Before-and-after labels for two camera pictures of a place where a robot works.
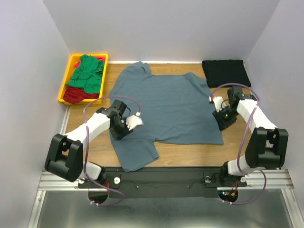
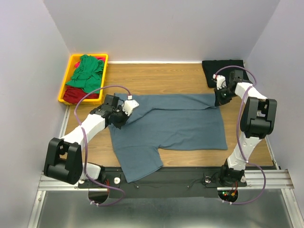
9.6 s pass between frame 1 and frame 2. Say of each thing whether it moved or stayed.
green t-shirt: stayed
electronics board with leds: stayed
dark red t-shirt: stayed
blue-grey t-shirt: moved
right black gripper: moved
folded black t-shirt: stayed
